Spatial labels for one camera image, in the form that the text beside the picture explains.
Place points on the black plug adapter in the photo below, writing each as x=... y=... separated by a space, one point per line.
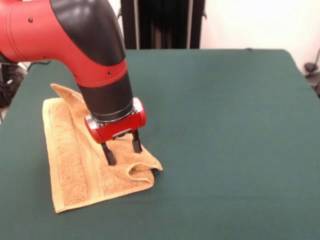
x=310 y=67

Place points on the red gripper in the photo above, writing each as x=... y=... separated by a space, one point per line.
x=120 y=127

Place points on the dark green table cloth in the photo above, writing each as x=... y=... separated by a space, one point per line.
x=237 y=150

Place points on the black metal stand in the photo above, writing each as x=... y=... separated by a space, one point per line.
x=162 y=25

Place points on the tan terry cloth towel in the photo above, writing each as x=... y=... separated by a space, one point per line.
x=75 y=162

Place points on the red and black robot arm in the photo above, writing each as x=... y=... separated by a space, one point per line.
x=75 y=50

